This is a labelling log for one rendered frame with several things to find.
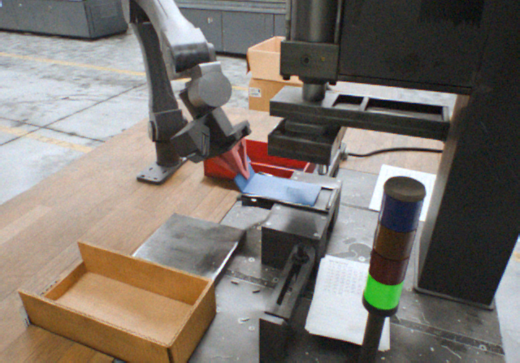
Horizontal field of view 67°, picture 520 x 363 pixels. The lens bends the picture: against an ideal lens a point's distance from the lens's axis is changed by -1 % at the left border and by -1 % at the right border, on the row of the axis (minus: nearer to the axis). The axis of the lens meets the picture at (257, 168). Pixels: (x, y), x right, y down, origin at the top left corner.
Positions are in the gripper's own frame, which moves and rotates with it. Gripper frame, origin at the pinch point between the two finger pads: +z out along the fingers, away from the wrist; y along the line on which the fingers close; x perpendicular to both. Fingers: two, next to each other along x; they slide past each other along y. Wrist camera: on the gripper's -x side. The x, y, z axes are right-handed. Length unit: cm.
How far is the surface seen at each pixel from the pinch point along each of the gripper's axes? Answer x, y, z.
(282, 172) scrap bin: 12.2, 0.7, 6.9
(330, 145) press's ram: -9.2, 21.9, -3.0
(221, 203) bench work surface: 2.9, -11.3, 5.5
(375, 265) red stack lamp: -28.4, 27.8, 4.0
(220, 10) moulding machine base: 464, -214, -72
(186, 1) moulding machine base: 467, -255, -107
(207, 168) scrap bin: 12.5, -17.0, -0.3
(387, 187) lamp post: -27.6, 32.3, -4.0
